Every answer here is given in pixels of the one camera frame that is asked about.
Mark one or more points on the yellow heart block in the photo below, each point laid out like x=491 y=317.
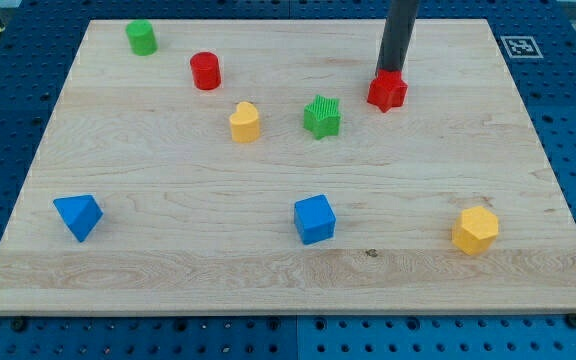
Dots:
x=245 y=123

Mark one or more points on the blue cube block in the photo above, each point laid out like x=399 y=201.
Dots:
x=314 y=219

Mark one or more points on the green star block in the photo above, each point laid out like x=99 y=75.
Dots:
x=322 y=117

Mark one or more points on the light wooden board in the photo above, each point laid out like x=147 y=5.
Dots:
x=195 y=223

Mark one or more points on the red star block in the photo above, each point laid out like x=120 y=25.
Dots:
x=387 y=90

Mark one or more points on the red cylinder block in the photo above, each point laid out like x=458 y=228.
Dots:
x=205 y=70

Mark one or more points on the yellow hexagon block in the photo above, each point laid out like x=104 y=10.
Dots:
x=474 y=230

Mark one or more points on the dark grey robot pusher rod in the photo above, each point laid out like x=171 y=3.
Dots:
x=398 y=28

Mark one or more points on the green cylinder block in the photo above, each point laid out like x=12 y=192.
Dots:
x=141 y=37

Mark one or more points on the blue triangle block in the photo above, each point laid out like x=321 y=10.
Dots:
x=79 y=213

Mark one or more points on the white fiducial marker tag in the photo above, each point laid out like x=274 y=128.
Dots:
x=521 y=47

